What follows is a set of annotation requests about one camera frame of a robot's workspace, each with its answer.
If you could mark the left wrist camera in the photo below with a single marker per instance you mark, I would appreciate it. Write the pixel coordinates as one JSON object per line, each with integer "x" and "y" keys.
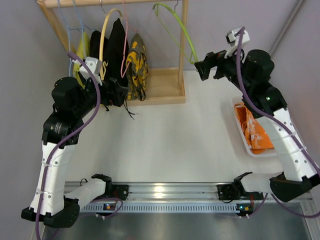
{"x": 94, "y": 65}

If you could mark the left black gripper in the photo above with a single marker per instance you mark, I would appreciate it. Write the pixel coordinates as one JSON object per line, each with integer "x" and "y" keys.
{"x": 111, "y": 92}

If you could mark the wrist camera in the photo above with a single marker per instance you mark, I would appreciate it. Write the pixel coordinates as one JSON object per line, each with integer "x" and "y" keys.
{"x": 94, "y": 65}
{"x": 233, "y": 39}

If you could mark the blue wire hanger left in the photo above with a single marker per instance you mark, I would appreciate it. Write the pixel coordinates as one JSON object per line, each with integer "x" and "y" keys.
{"x": 70, "y": 32}

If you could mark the pink wire hanger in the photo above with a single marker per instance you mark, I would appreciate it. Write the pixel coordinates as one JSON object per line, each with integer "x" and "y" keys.
{"x": 124, "y": 68}

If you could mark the yellow-green trousers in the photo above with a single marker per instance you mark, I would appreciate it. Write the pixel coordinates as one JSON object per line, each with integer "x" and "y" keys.
{"x": 81, "y": 55}

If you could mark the beige wooden hanger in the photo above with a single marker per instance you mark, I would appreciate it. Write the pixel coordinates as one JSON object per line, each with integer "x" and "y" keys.
{"x": 104, "y": 64}

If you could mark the blue wire hanger right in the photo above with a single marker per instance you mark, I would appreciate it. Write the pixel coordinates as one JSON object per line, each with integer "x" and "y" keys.
{"x": 83, "y": 31}

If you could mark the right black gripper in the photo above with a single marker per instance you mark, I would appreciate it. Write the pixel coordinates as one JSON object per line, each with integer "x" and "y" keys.
{"x": 215, "y": 64}

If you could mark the white plastic basket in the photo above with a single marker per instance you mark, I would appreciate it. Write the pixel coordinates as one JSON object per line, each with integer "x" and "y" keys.
{"x": 250, "y": 135}

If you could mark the blue wire hanger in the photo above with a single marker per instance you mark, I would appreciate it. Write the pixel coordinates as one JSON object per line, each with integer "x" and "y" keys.
{"x": 83, "y": 31}
{"x": 70, "y": 32}

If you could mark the aluminium mounting rail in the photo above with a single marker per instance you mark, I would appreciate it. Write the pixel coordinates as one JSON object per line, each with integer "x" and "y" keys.
{"x": 165, "y": 192}

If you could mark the orange white patterned trousers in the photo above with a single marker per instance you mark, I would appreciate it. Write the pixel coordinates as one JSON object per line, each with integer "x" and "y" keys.
{"x": 255, "y": 132}

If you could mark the wooden clothes rack frame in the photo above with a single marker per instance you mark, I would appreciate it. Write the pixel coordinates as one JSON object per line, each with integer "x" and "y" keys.
{"x": 165, "y": 85}

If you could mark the slotted cable duct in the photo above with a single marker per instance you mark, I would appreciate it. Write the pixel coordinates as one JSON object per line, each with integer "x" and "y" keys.
{"x": 169, "y": 207}

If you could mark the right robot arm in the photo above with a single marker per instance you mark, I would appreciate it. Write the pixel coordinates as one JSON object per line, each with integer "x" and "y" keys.
{"x": 266, "y": 103}

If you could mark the camouflage trousers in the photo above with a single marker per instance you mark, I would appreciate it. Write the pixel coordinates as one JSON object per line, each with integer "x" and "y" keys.
{"x": 138, "y": 69}

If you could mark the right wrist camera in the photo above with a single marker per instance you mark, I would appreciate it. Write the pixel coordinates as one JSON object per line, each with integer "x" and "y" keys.
{"x": 233, "y": 39}

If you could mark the black trousers on wooden hanger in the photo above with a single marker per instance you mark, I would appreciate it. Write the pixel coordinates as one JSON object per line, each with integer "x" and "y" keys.
{"x": 113, "y": 53}

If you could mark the black trousers on blue hanger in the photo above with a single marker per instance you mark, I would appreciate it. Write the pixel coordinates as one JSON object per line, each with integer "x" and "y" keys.
{"x": 94, "y": 46}

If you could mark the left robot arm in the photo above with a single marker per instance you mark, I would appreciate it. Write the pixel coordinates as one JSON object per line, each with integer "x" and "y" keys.
{"x": 51, "y": 205}

